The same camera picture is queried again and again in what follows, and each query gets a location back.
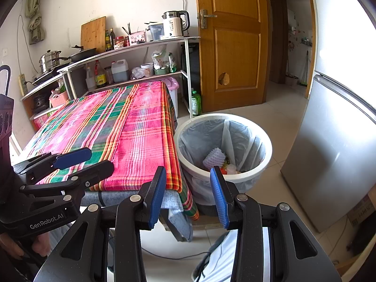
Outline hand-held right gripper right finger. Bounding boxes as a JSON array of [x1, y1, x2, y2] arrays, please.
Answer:
[[209, 166, 343, 282]]

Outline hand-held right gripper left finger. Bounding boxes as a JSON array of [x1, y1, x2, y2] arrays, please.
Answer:
[[35, 166, 167, 282]]

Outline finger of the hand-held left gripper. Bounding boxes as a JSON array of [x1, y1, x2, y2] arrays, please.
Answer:
[[19, 160, 115, 199], [12, 148, 93, 183]]

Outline white foam fruit net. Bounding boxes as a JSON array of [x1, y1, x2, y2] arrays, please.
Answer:
[[203, 148, 225, 168]]

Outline clear bin liner bag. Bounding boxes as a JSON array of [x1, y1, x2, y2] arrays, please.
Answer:
[[179, 119, 267, 195]]

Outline white trash bin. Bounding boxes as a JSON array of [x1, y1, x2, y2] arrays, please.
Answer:
[[174, 113, 272, 206]]

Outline person's left hand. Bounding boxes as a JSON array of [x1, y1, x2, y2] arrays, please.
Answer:
[[0, 231, 51, 260]]

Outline grey table leg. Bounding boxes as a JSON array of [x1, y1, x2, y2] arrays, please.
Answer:
[[160, 208, 191, 242]]

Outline printed cardboard box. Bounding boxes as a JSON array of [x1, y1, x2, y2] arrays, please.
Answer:
[[29, 107, 62, 131]]

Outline light blue cloth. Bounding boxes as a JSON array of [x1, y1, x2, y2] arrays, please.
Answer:
[[192, 229, 271, 282]]

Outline pink plastic basket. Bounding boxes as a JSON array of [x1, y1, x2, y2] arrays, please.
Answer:
[[48, 90, 69, 108]]

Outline plaid tablecloth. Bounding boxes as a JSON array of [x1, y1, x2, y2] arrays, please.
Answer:
[[22, 81, 200, 221]]

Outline black kitchen appliance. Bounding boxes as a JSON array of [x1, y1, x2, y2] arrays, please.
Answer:
[[31, 94, 50, 110]]

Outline clear plastic bottle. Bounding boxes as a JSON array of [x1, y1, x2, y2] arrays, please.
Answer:
[[85, 66, 96, 91]]

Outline cooking oil bottle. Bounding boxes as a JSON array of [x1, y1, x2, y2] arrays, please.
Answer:
[[94, 59, 107, 88]]

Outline black induction cooker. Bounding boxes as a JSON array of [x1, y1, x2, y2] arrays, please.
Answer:
[[32, 67, 67, 84]]

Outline white jerrycan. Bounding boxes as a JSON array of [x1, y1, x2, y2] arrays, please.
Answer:
[[111, 59, 130, 83]]

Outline steel steamer pot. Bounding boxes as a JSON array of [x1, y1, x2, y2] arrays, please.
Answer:
[[39, 50, 62, 74]]

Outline green plastic bottle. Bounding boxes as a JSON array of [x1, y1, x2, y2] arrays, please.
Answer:
[[191, 88, 203, 116]]

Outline black wok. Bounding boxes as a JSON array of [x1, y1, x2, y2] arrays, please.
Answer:
[[60, 45, 97, 63]]

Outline pink lidded storage box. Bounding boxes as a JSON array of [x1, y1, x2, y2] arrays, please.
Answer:
[[161, 78, 180, 118]]

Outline silver refrigerator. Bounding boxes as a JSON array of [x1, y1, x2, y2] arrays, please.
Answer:
[[280, 0, 376, 234]]

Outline wooden cutting board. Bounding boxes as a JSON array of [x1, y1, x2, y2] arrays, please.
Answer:
[[81, 16, 107, 54]]

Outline white kitchen shelf unit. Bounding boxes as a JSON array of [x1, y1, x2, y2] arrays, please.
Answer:
[[20, 36, 202, 119]]

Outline plastic food bags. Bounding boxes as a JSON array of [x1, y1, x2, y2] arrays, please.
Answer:
[[151, 45, 168, 69]]

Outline pink utensil holder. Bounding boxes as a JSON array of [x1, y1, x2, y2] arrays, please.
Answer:
[[129, 31, 147, 45]]

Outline brown cardboard box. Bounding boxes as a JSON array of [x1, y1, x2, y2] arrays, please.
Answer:
[[347, 188, 376, 228]]

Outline clear plastic jug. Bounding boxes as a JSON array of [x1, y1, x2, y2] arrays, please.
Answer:
[[148, 23, 164, 42]]

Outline hanging grey cloth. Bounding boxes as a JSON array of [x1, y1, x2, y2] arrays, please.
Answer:
[[25, 0, 47, 43]]

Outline wooden door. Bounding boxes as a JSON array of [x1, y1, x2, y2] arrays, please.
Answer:
[[194, 0, 269, 113]]

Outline white electric kettle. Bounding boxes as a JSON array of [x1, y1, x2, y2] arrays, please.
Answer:
[[160, 11, 190, 40]]

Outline black floor cable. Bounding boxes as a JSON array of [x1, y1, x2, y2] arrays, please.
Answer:
[[141, 245, 212, 261]]

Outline metal door handle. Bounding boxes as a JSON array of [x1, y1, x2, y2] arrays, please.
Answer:
[[200, 9, 218, 29]]

